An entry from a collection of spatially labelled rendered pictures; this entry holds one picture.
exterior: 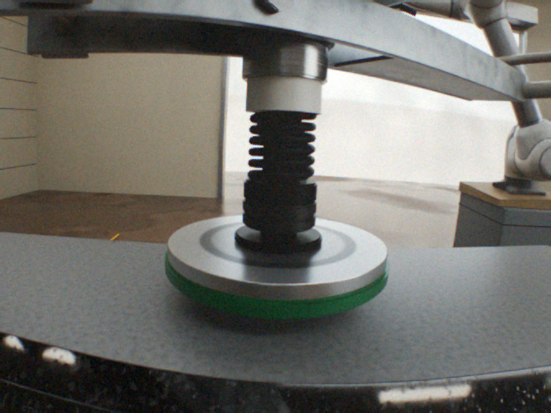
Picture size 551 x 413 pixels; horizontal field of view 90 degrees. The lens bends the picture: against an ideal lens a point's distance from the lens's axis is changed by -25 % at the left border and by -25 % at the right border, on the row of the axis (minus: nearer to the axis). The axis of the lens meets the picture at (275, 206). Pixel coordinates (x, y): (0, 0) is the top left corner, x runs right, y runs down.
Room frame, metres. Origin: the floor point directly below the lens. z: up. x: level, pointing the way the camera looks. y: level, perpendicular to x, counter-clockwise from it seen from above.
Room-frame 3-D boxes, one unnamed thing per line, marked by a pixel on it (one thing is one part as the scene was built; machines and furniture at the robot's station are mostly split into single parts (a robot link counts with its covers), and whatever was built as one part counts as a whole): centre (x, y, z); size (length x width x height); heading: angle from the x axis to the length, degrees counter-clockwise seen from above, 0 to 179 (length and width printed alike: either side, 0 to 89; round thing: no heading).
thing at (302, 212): (0.33, 0.00, 0.92); 0.07 x 0.07 x 0.01
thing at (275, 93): (0.33, 0.00, 1.02); 0.07 x 0.07 x 0.04
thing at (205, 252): (0.33, 0.00, 0.88); 0.21 x 0.21 x 0.01
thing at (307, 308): (0.33, 0.00, 0.88); 0.22 x 0.22 x 0.04
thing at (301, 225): (0.33, 0.00, 0.91); 0.07 x 0.07 x 0.01
